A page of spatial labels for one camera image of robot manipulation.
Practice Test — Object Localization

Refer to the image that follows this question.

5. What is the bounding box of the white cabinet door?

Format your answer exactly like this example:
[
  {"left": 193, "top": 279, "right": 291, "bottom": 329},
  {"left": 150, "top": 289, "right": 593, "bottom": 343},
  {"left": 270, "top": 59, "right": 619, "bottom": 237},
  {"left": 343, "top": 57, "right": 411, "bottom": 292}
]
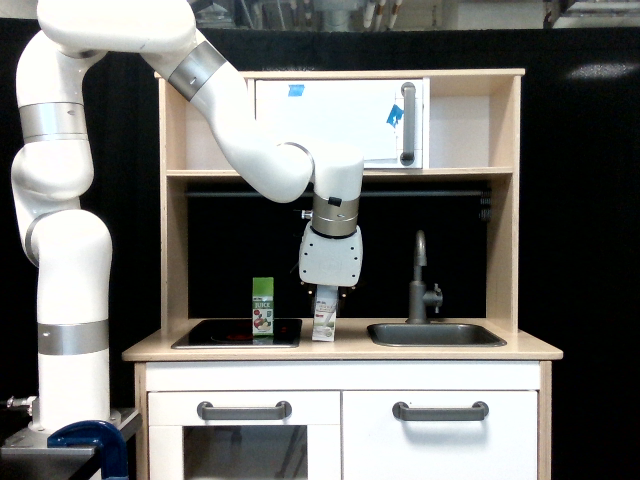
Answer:
[{"left": 342, "top": 391, "right": 538, "bottom": 479}]

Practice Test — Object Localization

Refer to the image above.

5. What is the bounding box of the grey oven door handle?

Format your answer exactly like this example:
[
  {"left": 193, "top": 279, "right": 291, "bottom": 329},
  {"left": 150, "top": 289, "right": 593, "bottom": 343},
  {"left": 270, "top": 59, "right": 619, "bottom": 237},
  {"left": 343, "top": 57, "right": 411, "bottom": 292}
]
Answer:
[{"left": 196, "top": 401, "right": 292, "bottom": 421}]

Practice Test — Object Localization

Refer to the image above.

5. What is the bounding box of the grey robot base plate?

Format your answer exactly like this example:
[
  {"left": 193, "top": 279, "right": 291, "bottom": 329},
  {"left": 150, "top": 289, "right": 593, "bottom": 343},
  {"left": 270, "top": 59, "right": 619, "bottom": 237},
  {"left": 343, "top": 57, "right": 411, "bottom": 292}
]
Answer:
[{"left": 0, "top": 407, "right": 143, "bottom": 450}]

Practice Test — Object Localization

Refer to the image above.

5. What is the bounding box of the wooden toy kitchen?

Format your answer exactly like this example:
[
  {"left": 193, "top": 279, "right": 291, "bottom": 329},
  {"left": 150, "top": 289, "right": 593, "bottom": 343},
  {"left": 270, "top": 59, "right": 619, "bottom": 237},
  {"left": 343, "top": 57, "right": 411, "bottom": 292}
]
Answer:
[{"left": 123, "top": 68, "right": 562, "bottom": 479}]

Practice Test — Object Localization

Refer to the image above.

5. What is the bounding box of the white milk carton box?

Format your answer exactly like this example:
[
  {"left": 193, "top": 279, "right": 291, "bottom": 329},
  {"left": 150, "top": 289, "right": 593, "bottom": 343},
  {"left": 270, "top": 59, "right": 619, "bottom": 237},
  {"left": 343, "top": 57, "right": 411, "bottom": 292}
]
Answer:
[{"left": 312, "top": 285, "right": 338, "bottom": 342}]

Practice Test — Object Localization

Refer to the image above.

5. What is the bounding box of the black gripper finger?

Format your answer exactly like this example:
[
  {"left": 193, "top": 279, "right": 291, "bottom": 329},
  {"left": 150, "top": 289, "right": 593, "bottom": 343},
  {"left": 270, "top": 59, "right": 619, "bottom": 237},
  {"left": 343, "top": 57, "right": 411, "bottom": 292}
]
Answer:
[
  {"left": 338, "top": 286, "right": 356, "bottom": 301},
  {"left": 301, "top": 282, "right": 317, "bottom": 303}
]

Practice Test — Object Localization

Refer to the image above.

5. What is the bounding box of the grey cabinet door handle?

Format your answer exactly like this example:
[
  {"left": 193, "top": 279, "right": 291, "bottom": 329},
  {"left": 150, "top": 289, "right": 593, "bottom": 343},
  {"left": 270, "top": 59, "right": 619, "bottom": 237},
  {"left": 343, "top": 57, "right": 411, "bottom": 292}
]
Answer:
[{"left": 392, "top": 401, "right": 489, "bottom": 422}]

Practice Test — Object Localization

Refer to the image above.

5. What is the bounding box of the grey metal sink basin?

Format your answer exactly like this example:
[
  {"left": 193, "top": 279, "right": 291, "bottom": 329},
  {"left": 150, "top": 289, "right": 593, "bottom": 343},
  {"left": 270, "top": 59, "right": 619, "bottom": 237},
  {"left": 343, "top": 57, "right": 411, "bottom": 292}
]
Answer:
[{"left": 367, "top": 323, "right": 507, "bottom": 347}]

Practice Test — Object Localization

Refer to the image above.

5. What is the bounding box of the green juice carton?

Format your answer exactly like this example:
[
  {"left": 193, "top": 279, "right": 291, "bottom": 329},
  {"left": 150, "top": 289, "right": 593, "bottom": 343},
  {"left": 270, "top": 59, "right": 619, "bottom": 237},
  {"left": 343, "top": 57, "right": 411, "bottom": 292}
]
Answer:
[{"left": 251, "top": 277, "right": 274, "bottom": 337}]

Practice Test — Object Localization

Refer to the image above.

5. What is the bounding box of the blue tape top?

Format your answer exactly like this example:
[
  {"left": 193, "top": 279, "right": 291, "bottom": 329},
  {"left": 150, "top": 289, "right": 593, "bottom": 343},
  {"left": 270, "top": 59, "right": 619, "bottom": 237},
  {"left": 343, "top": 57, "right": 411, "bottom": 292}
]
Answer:
[{"left": 288, "top": 84, "right": 305, "bottom": 98}]

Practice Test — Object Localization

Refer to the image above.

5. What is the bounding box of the blue tape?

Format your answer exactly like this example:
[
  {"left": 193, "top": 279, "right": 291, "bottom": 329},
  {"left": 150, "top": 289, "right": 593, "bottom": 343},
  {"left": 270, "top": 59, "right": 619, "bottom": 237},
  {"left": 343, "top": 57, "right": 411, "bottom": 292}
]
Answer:
[
  {"left": 288, "top": 84, "right": 305, "bottom": 98},
  {"left": 386, "top": 104, "right": 404, "bottom": 128}
]

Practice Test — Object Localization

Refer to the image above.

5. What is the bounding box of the blue clamp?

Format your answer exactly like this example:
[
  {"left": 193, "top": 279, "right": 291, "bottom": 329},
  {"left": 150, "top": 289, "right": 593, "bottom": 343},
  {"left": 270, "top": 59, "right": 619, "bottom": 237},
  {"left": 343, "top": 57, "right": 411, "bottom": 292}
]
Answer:
[{"left": 46, "top": 420, "right": 129, "bottom": 480}]

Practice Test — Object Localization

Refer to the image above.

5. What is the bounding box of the grey microwave handle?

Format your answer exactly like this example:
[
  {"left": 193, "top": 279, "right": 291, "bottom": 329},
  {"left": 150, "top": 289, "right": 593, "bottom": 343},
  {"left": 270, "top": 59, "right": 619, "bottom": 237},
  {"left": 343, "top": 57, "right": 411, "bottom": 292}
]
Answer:
[{"left": 400, "top": 82, "right": 416, "bottom": 166}]

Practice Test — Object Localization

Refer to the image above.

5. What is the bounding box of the black hanging rail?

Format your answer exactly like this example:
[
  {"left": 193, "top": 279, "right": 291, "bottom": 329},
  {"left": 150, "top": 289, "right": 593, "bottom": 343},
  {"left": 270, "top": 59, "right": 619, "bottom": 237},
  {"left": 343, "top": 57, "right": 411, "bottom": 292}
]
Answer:
[{"left": 184, "top": 189, "right": 492, "bottom": 222}]

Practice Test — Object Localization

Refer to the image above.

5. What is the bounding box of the white oven door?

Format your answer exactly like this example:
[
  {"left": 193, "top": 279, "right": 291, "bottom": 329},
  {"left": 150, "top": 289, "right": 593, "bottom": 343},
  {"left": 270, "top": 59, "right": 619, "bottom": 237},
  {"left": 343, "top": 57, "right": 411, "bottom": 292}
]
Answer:
[{"left": 147, "top": 391, "right": 342, "bottom": 479}]

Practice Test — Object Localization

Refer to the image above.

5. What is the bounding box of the blue tape right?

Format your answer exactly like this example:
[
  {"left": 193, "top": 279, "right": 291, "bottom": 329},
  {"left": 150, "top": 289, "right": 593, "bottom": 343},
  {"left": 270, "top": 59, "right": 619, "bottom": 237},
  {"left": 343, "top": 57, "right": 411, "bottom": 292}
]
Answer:
[{"left": 386, "top": 104, "right": 404, "bottom": 128}]

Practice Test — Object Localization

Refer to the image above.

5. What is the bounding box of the white microwave door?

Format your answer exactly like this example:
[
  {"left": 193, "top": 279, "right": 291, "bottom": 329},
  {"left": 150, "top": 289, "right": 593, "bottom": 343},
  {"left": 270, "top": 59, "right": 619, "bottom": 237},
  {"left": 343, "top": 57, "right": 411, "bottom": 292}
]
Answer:
[{"left": 254, "top": 77, "right": 430, "bottom": 169}]

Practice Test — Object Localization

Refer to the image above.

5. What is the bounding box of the grey faucet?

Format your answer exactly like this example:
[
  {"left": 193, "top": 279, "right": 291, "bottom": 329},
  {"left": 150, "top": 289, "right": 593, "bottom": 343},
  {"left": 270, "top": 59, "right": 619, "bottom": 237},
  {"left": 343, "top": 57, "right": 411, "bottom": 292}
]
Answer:
[{"left": 406, "top": 230, "right": 443, "bottom": 324}]

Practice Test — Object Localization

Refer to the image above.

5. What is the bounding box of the black stovetop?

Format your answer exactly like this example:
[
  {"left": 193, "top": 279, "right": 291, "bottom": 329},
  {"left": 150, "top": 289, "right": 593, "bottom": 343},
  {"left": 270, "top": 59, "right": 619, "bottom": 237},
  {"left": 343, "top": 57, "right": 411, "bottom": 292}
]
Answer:
[{"left": 171, "top": 318, "right": 303, "bottom": 349}]

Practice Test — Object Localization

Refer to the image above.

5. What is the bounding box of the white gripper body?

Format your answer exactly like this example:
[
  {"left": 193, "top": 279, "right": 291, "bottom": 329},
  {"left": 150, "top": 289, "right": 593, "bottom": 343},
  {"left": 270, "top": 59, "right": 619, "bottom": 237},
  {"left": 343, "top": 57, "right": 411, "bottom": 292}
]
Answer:
[{"left": 299, "top": 225, "right": 363, "bottom": 287}]

